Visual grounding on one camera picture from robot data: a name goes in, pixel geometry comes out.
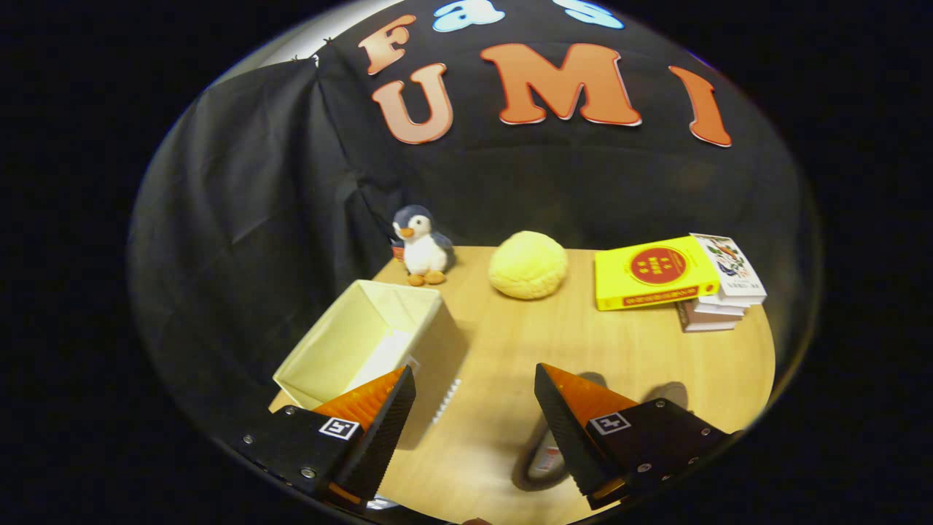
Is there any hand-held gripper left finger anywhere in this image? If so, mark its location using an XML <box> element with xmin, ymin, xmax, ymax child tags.
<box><xmin>232</xmin><ymin>365</ymin><xmax>418</xmax><ymax>510</ymax></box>

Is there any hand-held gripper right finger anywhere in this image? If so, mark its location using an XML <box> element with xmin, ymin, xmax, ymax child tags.
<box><xmin>534</xmin><ymin>362</ymin><xmax>732</xmax><ymax>511</ymax></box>

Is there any brown fuzzy shoe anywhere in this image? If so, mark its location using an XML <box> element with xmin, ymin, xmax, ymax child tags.
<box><xmin>512</xmin><ymin>427</ymin><xmax>584</xmax><ymax>491</ymax></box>

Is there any cream fabric storage box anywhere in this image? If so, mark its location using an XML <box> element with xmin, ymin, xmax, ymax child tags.
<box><xmin>272</xmin><ymin>279</ymin><xmax>467</xmax><ymax>449</ymax></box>

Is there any yellow plush bun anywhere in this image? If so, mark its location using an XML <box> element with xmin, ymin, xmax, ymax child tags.
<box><xmin>488</xmin><ymin>230</ymin><xmax>569</xmax><ymax>300</ymax></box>

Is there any brown cover white book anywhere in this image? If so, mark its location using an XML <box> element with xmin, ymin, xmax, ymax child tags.
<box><xmin>676</xmin><ymin>300</ymin><xmax>738</xmax><ymax>333</ymax></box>

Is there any yellow book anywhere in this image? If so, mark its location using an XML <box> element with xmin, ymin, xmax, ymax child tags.
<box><xmin>593</xmin><ymin>235</ymin><xmax>722</xmax><ymax>312</ymax></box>

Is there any penguin plush toy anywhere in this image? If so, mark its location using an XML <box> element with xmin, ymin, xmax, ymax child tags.
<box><xmin>390</xmin><ymin>205</ymin><xmax>457</xmax><ymax>287</ymax></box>

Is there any plain white book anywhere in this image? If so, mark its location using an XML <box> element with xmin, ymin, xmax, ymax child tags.
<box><xmin>692</xmin><ymin>295</ymin><xmax>752</xmax><ymax>318</ymax></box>

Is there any white illustrated cover book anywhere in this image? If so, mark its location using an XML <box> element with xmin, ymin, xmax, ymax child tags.
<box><xmin>689</xmin><ymin>233</ymin><xmax>768</xmax><ymax>306</ymax></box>

